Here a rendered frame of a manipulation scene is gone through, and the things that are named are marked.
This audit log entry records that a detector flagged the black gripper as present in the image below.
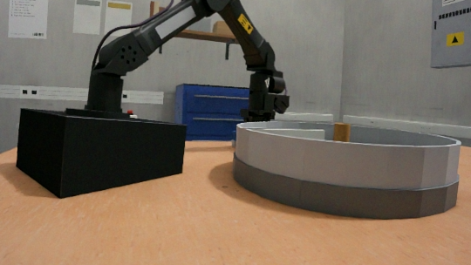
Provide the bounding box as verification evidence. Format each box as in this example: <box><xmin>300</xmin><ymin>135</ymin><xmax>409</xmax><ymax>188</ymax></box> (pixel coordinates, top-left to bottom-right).
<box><xmin>240</xmin><ymin>92</ymin><xmax>276</xmax><ymax>123</ymax></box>

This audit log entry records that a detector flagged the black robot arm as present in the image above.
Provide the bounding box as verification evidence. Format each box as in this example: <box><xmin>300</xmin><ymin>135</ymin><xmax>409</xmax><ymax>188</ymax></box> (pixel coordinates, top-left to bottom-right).
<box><xmin>65</xmin><ymin>0</ymin><xmax>290</xmax><ymax>119</ymax></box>

